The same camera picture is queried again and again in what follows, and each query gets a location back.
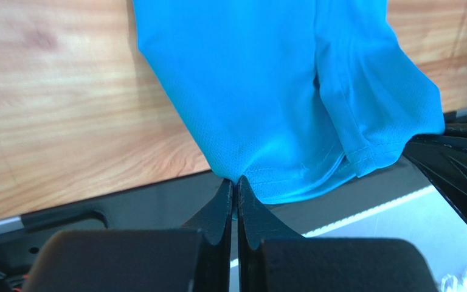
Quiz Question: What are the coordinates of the teal blue t-shirt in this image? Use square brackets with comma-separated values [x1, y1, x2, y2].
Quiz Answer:
[133, 1, 445, 204]

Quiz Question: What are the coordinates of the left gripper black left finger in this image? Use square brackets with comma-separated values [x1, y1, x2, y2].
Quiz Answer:
[23, 180, 234, 291]

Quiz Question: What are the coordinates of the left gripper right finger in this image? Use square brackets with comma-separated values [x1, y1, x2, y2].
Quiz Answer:
[237, 176, 437, 291]

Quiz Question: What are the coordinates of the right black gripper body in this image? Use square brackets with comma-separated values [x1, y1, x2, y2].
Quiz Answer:
[403, 111, 467, 224]

